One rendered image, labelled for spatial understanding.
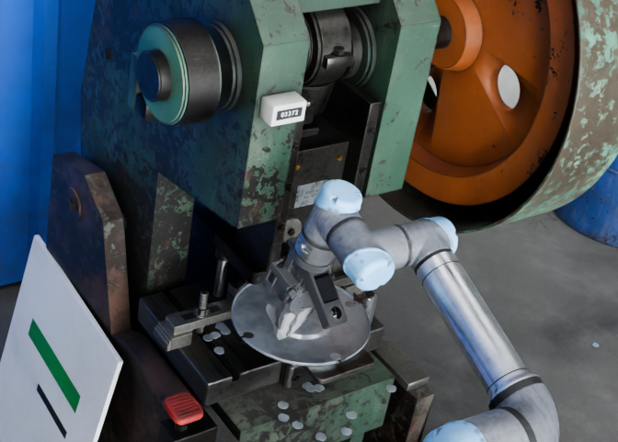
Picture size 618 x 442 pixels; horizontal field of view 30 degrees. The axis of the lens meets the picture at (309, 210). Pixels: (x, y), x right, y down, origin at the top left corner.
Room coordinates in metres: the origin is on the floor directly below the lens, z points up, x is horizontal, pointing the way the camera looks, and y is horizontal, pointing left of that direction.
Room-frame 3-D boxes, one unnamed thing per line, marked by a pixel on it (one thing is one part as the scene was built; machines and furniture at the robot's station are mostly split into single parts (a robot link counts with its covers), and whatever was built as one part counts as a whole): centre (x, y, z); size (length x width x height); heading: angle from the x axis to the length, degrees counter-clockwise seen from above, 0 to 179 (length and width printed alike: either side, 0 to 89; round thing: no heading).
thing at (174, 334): (1.87, 0.19, 0.76); 0.17 x 0.06 x 0.10; 130
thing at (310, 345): (1.88, -0.02, 0.78); 0.29 x 0.29 x 0.01
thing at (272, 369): (1.98, 0.06, 0.68); 0.45 x 0.30 x 0.06; 130
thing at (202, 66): (1.83, 0.26, 1.31); 0.22 x 0.12 x 0.22; 40
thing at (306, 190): (1.94, 0.03, 1.04); 0.17 x 0.15 x 0.30; 40
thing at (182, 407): (1.59, 0.16, 0.72); 0.07 x 0.06 x 0.08; 40
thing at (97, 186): (1.91, 0.35, 0.45); 0.92 x 0.12 x 0.90; 40
